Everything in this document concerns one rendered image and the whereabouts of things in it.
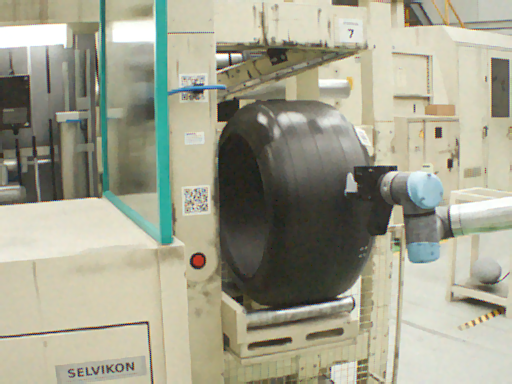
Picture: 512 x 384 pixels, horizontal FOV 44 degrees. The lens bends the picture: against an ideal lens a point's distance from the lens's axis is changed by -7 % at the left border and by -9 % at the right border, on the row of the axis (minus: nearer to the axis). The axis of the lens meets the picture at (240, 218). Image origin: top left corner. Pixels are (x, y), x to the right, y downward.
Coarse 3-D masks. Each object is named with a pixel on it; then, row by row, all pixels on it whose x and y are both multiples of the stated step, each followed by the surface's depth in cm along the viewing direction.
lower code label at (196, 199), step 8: (184, 192) 175; (192, 192) 176; (200, 192) 177; (208, 192) 178; (184, 200) 176; (192, 200) 177; (200, 200) 177; (208, 200) 178; (184, 208) 176; (192, 208) 177; (200, 208) 178; (208, 208) 178
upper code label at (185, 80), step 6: (180, 78) 170; (186, 78) 170; (192, 78) 171; (198, 78) 171; (204, 78) 172; (180, 84) 170; (186, 84) 171; (192, 84) 171; (204, 84) 172; (204, 90) 173; (180, 96) 171; (186, 96) 171; (192, 96) 172; (198, 96) 172; (204, 96) 173; (180, 102) 171; (186, 102) 171
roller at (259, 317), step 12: (324, 300) 189; (336, 300) 189; (348, 300) 190; (252, 312) 181; (264, 312) 182; (276, 312) 182; (288, 312) 183; (300, 312) 185; (312, 312) 186; (324, 312) 187; (336, 312) 189; (252, 324) 180; (264, 324) 182
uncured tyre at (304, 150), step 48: (240, 144) 212; (288, 144) 169; (336, 144) 173; (240, 192) 219; (288, 192) 166; (336, 192) 169; (240, 240) 217; (288, 240) 168; (336, 240) 171; (240, 288) 197; (288, 288) 176; (336, 288) 183
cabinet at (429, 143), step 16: (400, 128) 620; (416, 128) 623; (432, 128) 637; (448, 128) 653; (400, 144) 623; (416, 144) 626; (432, 144) 640; (448, 144) 656; (400, 160) 626; (416, 160) 629; (432, 160) 643; (448, 160) 659; (448, 176) 663; (448, 192) 666; (400, 208) 634
